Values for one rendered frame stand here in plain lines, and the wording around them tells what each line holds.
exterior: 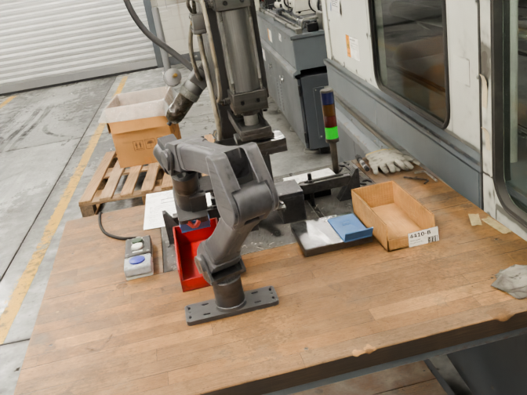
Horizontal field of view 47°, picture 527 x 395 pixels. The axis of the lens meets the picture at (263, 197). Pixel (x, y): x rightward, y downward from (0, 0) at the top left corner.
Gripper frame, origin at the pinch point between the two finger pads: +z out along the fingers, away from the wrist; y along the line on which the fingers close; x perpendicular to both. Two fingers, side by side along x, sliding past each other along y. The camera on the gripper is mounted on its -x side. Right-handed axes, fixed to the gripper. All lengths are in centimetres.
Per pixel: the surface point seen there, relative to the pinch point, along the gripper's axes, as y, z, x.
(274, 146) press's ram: 18.4, -1.0, -24.4
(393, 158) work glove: 30, 28, -66
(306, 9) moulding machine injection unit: 336, 192, -132
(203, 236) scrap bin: 8.3, 17.5, -1.8
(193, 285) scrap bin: -13.0, 5.5, 3.2
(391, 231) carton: -9.0, 8.1, -47.2
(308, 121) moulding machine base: 236, 221, -105
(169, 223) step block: 13.2, 15.3, 6.5
